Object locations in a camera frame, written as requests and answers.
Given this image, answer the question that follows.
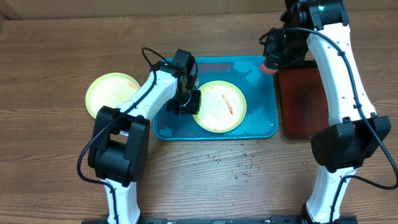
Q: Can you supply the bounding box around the red green sponge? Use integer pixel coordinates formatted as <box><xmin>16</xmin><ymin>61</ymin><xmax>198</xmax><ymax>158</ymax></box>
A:
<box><xmin>259</xmin><ymin>60</ymin><xmax>279</xmax><ymax>74</ymax></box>

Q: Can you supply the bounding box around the yellow plate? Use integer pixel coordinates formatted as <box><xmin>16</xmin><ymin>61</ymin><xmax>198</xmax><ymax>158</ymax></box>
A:
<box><xmin>193</xmin><ymin>80</ymin><xmax>247</xmax><ymax>133</ymax></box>
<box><xmin>85</xmin><ymin>72</ymin><xmax>140</xmax><ymax>119</ymax></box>

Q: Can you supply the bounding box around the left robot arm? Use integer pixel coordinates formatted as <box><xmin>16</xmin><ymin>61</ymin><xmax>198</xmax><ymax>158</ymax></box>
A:
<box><xmin>81</xmin><ymin>59</ymin><xmax>201</xmax><ymax>223</ymax></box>

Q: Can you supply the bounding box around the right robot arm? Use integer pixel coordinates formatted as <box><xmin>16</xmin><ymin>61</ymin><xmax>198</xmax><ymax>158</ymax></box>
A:
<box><xmin>259</xmin><ymin>1</ymin><xmax>391</xmax><ymax>223</ymax></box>

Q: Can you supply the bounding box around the black tray with water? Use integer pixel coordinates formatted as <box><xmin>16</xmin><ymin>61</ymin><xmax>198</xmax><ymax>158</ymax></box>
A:
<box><xmin>276</xmin><ymin>60</ymin><xmax>329</xmax><ymax>139</ymax></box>

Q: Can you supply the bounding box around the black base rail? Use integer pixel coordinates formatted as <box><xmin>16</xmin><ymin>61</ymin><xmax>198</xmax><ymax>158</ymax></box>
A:
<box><xmin>81</xmin><ymin>213</ymin><xmax>358</xmax><ymax>224</ymax></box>

